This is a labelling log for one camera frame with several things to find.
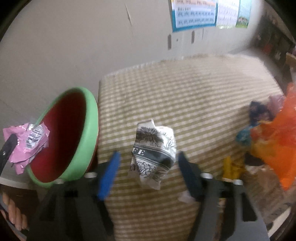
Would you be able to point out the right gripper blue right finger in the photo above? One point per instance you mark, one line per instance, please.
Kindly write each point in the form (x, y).
(191, 174)

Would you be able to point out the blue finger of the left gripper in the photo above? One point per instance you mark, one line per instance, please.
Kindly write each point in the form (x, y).
(7, 150)

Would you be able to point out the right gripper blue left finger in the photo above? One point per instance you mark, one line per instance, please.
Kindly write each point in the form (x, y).
(106, 173)

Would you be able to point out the pink wrapper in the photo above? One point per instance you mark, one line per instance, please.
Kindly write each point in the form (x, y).
(31, 140)

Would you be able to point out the yellow snack box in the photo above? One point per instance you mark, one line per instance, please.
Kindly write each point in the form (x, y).
(232, 170)

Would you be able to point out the white patterned paper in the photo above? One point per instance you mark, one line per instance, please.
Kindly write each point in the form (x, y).
(153, 154)

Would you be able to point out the orange snack bag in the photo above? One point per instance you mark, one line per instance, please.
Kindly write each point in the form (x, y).
(274, 141)

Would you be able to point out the person's left hand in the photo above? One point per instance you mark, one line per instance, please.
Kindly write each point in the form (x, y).
(15, 216)

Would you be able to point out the beige checkered tablecloth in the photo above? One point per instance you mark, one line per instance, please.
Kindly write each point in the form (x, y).
(204, 99)

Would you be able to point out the red bin green rim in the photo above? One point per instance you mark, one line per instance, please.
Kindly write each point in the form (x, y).
(73, 121)

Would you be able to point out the dark blue cookie wrapper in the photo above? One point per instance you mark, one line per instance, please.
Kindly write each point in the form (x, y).
(257, 112)

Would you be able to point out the dark shelf unit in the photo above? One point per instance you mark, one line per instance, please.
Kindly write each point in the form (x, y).
(274, 39)

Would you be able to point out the wall socket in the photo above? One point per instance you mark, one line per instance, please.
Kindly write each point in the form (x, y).
(169, 42)

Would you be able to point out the pinyin wall poster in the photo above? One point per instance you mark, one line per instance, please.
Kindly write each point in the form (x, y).
(187, 14)

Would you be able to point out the white chart wall poster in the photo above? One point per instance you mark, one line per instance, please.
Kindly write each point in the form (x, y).
(227, 13)

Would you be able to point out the green blue wall poster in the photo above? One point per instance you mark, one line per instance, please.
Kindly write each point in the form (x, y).
(244, 13)

